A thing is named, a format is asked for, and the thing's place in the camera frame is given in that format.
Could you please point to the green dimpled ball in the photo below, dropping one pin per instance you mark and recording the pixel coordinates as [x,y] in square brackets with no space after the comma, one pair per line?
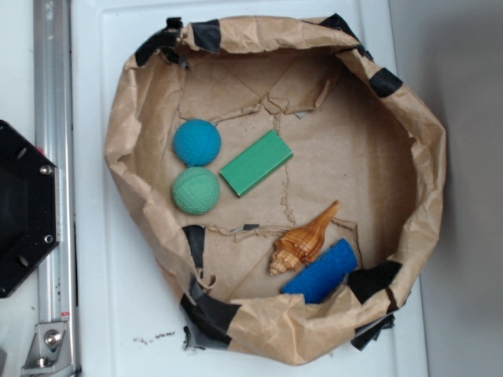
[196,190]

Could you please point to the white plastic tray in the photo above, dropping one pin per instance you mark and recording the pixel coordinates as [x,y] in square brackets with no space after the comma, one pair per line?
[130,323]

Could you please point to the green rectangular block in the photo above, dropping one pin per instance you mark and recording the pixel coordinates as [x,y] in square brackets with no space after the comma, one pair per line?
[256,163]

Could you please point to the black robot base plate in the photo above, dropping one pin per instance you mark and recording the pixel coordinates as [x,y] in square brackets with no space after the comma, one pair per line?
[28,208]

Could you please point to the orange conch seashell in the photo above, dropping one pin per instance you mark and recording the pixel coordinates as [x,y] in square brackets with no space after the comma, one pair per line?
[302,245]

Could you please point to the blue foam cylinder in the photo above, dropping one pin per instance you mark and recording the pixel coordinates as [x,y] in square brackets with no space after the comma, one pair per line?
[324,275]

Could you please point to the brown paper bin with tape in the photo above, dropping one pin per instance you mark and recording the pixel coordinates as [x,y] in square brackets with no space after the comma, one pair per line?
[359,136]

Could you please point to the aluminium extrusion rail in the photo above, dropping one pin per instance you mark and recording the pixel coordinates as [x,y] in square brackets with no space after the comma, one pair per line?
[58,304]

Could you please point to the metal corner bracket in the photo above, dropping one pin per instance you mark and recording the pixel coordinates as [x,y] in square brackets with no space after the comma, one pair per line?
[50,350]

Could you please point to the blue dimpled ball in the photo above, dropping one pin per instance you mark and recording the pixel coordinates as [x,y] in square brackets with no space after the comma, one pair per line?
[197,143]

